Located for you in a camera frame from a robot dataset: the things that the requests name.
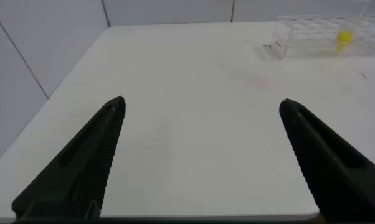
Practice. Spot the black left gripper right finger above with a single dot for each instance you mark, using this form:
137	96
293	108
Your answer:
334	174

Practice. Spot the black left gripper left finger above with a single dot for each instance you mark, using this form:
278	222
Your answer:
78	168

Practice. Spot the test tube with yellow pigment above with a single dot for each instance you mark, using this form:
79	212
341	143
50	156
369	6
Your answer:
344	38

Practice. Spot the clear plastic test tube rack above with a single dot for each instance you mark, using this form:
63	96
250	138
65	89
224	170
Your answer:
306	37

